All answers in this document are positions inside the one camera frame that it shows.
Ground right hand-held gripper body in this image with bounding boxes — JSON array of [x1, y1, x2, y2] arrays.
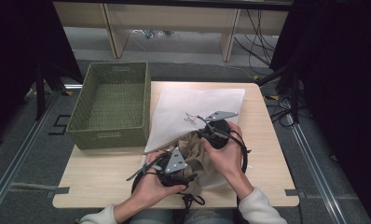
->
[[204, 110, 240, 150]]

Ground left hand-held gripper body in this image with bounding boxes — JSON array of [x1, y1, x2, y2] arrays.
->
[[158, 147, 188, 188]]

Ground beige garment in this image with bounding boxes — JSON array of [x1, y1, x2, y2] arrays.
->
[[169, 132, 218, 197]]

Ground white mesh laundry bag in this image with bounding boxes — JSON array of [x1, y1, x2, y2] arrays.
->
[[140, 87, 253, 191]]

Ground green woven basket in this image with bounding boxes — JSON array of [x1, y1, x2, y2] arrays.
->
[[65, 61, 153, 151]]

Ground person's right hand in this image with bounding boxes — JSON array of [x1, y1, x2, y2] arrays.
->
[[202, 121, 245, 188]]

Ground person's left hand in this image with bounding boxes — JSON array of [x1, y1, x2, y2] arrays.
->
[[131, 150, 188, 206]]

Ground person's blue jeans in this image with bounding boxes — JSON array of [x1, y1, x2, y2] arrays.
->
[[133, 208, 238, 224]]

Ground black metal stand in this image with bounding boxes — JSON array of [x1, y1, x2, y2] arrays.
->
[[256, 62, 303, 124], [34, 59, 84, 122]]

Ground gray tape strip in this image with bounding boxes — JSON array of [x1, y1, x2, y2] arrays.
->
[[0, 181, 70, 196], [284, 189, 343, 200]]

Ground clutter under shelf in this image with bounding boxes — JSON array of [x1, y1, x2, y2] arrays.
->
[[131, 28, 176, 39]]

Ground wooden shelf unit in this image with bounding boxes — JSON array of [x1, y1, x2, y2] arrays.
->
[[52, 1, 291, 63]]

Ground black curtain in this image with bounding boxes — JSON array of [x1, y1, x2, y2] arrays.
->
[[0, 0, 84, 146], [269, 0, 371, 224]]

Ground black cord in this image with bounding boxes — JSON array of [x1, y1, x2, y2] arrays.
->
[[177, 191, 206, 224]]

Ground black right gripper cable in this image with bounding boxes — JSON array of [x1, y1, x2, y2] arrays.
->
[[228, 130, 253, 175]]

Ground gray gripper strap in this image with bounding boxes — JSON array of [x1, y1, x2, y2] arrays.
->
[[126, 163, 163, 182]]

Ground black cables on floor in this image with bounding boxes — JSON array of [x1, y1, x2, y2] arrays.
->
[[264, 92, 310, 129]]

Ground black cables behind shelf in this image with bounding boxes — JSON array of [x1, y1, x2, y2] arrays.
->
[[233, 8, 280, 77]]

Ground metal floor rail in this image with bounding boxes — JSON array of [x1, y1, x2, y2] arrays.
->
[[0, 90, 62, 216], [285, 113, 350, 224]]

